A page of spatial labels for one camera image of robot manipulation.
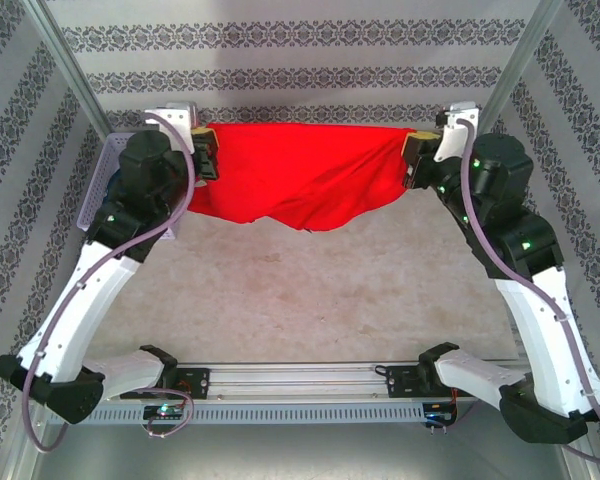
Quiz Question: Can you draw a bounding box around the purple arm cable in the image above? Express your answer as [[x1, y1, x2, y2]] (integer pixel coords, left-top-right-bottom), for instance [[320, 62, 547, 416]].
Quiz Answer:
[[447, 117, 600, 464], [22, 112, 197, 454]]

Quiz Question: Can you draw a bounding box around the grey slotted cable duct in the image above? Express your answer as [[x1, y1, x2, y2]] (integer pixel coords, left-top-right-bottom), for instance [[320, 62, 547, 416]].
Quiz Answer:
[[87, 401, 459, 427]]

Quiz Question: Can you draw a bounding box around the lavender perforated plastic basket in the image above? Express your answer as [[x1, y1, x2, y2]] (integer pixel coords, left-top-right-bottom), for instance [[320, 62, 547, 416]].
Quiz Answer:
[[77, 132, 180, 242]]

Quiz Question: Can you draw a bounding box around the right circuit board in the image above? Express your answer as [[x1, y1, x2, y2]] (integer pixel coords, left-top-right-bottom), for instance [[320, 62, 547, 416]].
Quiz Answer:
[[422, 401, 459, 431]]

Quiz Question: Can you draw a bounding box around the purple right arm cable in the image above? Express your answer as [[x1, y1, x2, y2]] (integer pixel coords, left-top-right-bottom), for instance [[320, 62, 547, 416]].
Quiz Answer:
[[447, 117, 600, 464]]

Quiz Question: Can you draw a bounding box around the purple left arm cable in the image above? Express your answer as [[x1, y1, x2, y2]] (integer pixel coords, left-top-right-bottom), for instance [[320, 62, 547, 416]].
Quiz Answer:
[[22, 112, 197, 454]]

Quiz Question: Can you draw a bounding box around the aluminium frame post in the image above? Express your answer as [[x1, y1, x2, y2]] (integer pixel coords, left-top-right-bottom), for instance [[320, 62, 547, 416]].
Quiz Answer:
[[24, 0, 109, 146], [479, 0, 566, 136]]

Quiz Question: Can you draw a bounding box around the black mounting plate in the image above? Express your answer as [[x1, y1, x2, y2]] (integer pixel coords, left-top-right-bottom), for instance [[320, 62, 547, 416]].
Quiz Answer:
[[171, 366, 212, 401], [385, 363, 431, 400]]

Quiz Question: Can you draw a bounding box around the left circuit board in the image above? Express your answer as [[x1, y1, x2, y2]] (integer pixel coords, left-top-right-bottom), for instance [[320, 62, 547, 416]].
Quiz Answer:
[[142, 403, 186, 421]]

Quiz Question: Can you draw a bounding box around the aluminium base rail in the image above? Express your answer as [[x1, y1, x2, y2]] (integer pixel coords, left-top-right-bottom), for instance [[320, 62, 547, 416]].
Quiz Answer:
[[94, 360, 529, 402]]

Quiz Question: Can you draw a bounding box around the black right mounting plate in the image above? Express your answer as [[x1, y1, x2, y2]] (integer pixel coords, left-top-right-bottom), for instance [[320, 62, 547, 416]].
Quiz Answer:
[[385, 363, 431, 400]]

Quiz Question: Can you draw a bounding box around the circuit board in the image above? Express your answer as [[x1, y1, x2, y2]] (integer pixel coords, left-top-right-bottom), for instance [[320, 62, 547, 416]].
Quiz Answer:
[[422, 401, 459, 431], [142, 403, 186, 421]]

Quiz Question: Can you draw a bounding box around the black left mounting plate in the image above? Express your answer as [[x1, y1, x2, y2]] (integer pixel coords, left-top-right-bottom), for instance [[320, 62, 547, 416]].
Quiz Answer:
[[171, 366, 212, 401]]

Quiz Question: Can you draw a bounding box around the red t-shirt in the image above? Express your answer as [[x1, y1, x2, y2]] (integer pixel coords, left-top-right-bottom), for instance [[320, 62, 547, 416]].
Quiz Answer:
[[187, 121, 416, 234]]

